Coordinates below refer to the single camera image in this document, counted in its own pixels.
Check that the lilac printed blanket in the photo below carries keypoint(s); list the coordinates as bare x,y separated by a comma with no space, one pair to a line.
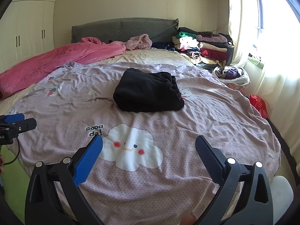
164,131

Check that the white wardrobe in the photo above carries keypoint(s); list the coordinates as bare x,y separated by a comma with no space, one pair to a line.
25,23

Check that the black bedside cabinet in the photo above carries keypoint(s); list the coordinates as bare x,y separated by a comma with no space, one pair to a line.
230,55

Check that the person's right hand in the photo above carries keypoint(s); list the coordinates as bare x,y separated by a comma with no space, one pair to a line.
188,219

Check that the black long-sleeve shirt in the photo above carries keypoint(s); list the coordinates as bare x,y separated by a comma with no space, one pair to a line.
147,91

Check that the person's left hand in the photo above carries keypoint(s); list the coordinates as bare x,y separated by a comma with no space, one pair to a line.
1,165

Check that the cream curtain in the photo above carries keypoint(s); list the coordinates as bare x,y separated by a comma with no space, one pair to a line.
279,98

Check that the pink fluffy garment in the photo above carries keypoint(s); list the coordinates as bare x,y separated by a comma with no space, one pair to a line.
138,42

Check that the small green object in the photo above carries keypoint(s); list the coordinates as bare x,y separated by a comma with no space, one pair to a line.
256,62

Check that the pink duvet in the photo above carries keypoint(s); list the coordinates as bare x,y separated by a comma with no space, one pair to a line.
58,56

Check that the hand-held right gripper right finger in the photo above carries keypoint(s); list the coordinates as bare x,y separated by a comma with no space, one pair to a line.
209,159

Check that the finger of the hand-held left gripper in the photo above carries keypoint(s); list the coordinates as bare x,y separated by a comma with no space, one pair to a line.
25,124
14,118

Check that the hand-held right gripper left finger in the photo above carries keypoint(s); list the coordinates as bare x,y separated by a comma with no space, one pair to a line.
88,161

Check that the person's green garment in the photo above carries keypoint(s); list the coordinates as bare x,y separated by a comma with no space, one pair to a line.
14,182

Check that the white round stool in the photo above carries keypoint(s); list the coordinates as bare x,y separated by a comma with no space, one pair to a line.
281,196

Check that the pile of folded clothes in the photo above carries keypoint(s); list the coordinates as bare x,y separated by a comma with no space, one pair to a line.
206,46

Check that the fabric laundry basket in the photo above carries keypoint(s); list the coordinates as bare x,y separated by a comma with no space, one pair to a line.
232,75

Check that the grey quilted headboard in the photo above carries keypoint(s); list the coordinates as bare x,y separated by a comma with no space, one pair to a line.
105,29

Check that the dark blue garment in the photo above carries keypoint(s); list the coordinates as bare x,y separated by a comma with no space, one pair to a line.
164,45

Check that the red bag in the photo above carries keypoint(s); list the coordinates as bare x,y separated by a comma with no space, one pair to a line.
257,104

